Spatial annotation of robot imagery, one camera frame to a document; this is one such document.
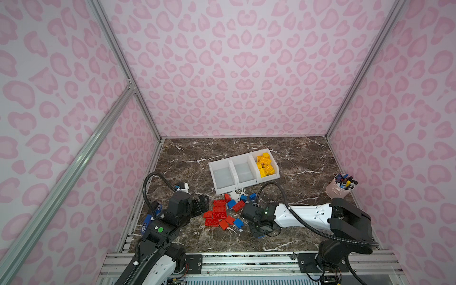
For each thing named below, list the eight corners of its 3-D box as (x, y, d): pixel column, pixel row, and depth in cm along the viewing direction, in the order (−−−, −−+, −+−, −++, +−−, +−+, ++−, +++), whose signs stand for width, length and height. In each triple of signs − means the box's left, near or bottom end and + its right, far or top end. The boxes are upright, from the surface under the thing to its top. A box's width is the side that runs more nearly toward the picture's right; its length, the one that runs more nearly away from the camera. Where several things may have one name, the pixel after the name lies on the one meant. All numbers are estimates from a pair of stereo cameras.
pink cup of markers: (328, 201, 93) (340, 187, 82) (323, 186, 98) (333, 172, 87) (346, 201, 93) (360, 187, 82) (340, 186, 98) (352, 172, 87)
